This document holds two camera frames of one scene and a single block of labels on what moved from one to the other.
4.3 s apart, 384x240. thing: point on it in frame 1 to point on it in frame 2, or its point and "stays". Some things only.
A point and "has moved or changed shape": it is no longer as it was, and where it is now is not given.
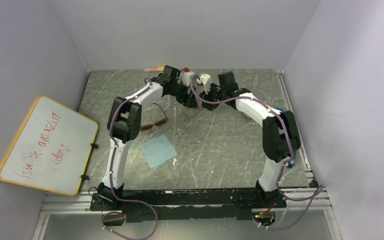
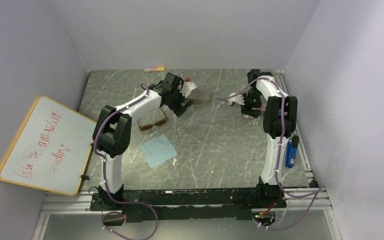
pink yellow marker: (154, 69) stays
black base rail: (194, 204) stays
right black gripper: (207, 97) to (247, 108)
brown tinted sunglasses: (159, 122) stays
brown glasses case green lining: (192, 112) has moved or changed shape
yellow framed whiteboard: (51, 149) stays
